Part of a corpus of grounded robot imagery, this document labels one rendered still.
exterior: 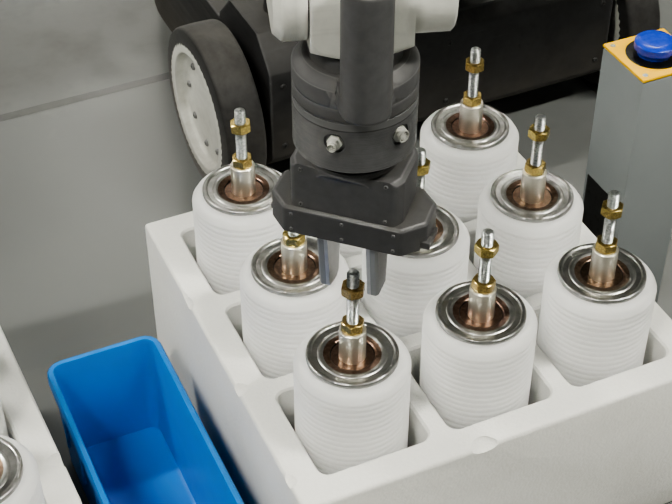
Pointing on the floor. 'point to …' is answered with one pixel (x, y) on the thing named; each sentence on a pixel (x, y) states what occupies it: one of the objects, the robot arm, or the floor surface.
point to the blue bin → (136, 429)
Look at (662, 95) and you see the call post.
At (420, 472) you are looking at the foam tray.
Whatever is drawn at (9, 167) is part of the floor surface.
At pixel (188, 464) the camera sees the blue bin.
